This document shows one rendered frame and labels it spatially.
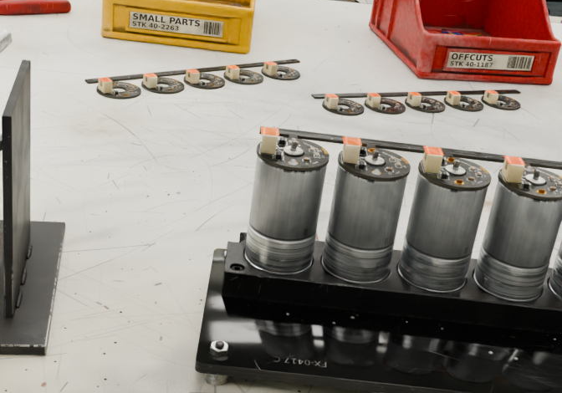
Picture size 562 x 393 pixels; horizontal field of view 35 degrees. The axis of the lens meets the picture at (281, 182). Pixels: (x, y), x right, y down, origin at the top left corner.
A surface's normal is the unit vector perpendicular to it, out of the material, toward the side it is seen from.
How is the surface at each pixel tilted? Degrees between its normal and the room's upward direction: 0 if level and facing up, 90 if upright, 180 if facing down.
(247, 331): 0
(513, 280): 90
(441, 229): 90
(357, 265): 90
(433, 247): 90
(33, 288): 0
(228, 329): 0
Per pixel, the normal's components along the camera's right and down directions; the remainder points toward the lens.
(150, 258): 0.12, -0.90
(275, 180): -0.39, 0.36
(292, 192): 0.03, 0.44
